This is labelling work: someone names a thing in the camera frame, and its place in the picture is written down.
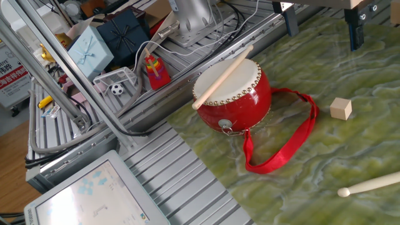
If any grey Schunk gripper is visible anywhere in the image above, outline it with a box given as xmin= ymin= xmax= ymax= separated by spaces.
xmin=271 ymin=0 xmax=381 ymax=53

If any wooden drumstick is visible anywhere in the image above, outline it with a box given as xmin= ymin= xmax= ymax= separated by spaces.
xmin=191 ymin=44 xmax=254 ymax=111
xmin=337 ymin=171 xmax=400 ymax=198

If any red drum with white head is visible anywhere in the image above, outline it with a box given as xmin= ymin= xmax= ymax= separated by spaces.
xmin=192 ymin=58 xmax=273 ymax=137

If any small wooden cube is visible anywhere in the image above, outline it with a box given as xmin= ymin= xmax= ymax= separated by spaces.
xmin=329 ymin=97 xmax=353 ymax=121

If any red box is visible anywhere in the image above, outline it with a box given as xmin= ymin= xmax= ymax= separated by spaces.
xmin=149 ymin=17 xmax=166 ymax=38

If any brown cardboard sheet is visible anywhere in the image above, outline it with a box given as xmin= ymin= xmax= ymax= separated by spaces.
xmin=142 ymin=0 xmax=173 ymax=29

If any dark maroon box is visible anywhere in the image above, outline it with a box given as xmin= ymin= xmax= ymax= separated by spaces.
xmin=102 ymin=5 xmax=147 ymax=23

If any navy gift box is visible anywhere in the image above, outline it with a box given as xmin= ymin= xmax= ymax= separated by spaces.
xmin=96 ymin=8 xmax=150 ymax=66

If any white mini soccer goal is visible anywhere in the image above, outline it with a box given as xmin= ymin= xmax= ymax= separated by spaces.
xmin=92 ymin=66 xmax=138 ymax=96

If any brown box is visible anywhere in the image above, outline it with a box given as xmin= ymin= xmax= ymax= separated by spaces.
xmin=80 ymin=0 xmax=107 ymax=18

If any light blue gift box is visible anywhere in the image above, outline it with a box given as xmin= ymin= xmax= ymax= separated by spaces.
xmin=67 ymin=25 xmax=115 ymax=81

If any white round device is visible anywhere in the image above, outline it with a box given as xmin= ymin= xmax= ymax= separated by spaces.
xmin=61 ymin=0 xmax=82 ymax=18

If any pink plastic piece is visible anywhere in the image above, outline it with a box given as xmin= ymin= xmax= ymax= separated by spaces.
xmin=62 ymin=80 xmax=109 ymax=106

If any gold figurine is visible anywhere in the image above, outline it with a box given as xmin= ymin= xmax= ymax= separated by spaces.
xmin=39 ymin=32 xmax=73 ymax=63

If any white teach pendant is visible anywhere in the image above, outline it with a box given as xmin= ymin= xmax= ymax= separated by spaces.
xmin=24 ymin=149 xmax=171 ymax=225

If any small white blue packet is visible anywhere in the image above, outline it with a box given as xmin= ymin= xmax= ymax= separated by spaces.
xmin=41 ymin=105 xmax=61 ymax=119

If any white red sign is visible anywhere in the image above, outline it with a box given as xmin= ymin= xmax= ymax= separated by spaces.
xmin=0 ymin=43 xmax=32 ymax=109

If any black cable bundle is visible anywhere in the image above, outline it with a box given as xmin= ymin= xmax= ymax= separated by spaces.
xmin=24 ymin=146 xmax=76 ymax=169
xmin=184 ymin=0 xmax=248 ymax=66

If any silver metal pedestal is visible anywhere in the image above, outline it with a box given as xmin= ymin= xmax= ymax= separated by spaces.
xmin=157 ymin=0 xmax=234 ymax=48

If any red drum strap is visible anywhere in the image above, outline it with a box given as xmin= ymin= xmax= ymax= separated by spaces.
xmin=242 ymin=87 xmax=320 ymax=175

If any rainbow ring stacking toy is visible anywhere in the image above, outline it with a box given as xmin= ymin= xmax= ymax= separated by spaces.
xmin=143 ymin=47 xmax=172 ymax=91

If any white cable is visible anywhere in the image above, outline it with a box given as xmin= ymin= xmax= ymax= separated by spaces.
xmin=132 ymin=0 xmax=261 ymax=73

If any slim aluminium frame post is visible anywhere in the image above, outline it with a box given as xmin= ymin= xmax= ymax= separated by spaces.
xmin=6 ymin=0 xmax=138 ymax=151

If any yellow handled tool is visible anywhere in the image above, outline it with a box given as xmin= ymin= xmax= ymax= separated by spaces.
xmin=37 ymin=95 xmax=54 ymax=109

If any thick aluminium frame post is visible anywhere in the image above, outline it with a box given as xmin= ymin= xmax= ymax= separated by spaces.
xmin=0 ymin=17 xmax=91 ymax=132

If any grey corrugated hose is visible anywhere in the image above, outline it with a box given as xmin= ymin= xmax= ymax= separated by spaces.
xmin=27 ymin=40 xmax=148 ymax=154

